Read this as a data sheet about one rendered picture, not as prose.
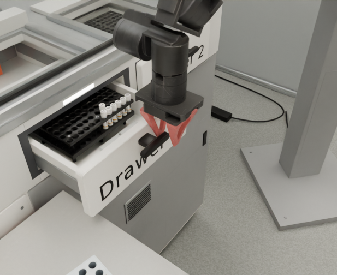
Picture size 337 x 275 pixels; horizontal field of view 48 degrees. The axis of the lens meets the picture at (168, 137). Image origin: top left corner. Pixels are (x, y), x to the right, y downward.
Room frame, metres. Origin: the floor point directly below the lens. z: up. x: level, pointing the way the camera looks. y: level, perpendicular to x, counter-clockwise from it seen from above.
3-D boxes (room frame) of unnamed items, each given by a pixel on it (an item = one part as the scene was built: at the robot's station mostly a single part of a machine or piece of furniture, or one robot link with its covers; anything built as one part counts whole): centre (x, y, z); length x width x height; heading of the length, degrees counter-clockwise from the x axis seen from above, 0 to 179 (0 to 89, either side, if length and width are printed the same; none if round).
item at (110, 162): (0.53, 0.05, 0.87); 0.29 x 0.02 x 0.11; 143
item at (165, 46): (0.53, 0.00, 1.08); 0.07 x 0.06 x 0.07; 50
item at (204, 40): (0.87, -0.02, 0.87); 0.29 x 0.02 x 0.11; 143
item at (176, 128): (0.52, 0.00, 0.94); 0.07 x 0.07 x 0.09; 54
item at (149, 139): (0.51, 0.03, 0.91); 0.07 x 0.04 x 0.01; 143
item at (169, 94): (0.53, 0.00, 1.02); 0.10 x 0.07 x 0.07; 54
